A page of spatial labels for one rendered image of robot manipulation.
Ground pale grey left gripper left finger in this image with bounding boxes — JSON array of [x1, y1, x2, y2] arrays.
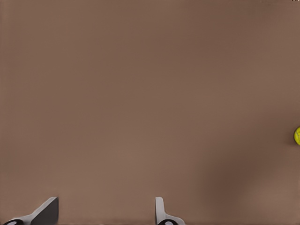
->
[[1, 196, 59, 225]]

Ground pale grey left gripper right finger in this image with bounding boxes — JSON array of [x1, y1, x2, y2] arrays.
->
[[155, 196, 186, 225]]

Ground yellow-green round fruit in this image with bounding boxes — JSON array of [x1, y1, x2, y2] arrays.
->
[[293, 126, 300, 146]]

